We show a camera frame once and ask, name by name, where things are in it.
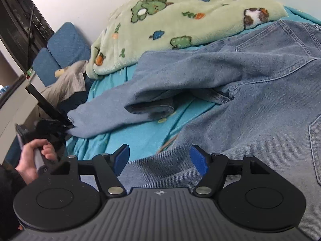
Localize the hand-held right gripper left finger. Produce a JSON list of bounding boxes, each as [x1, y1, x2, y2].
[[46, 144, 130, 197]]

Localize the beige cloth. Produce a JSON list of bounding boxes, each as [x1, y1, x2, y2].
[[33, 60, 88, 121]]

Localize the person's left forearm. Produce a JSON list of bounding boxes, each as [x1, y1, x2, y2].
[[0, 164, 32, 240]]

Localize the person's left hand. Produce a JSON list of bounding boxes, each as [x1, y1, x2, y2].
[[15, 139, 59, 184]]

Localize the blue covered chair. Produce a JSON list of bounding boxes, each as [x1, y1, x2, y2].
[[47, 22, 93, 116], [4, 143, 22, 167], [32, 48, 63, 87]]

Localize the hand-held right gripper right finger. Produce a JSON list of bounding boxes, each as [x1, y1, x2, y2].
[[190, 145, 274, 197]]

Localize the blue denim jeans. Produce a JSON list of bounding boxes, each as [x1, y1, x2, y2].
[[67, 19, 321, 240]]

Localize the green printed fleece blanket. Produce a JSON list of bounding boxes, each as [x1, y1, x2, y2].
[[86, 0, 288, 80]]

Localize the grey and white table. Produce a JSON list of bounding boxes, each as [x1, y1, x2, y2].
[[0, 75, 74, 161]]

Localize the teal printed bed sheet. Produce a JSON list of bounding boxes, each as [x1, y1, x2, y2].
[[66, 5, 321, 161]]

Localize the dark window grille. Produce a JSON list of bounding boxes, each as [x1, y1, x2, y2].
[[0, 0, 56, 73]]

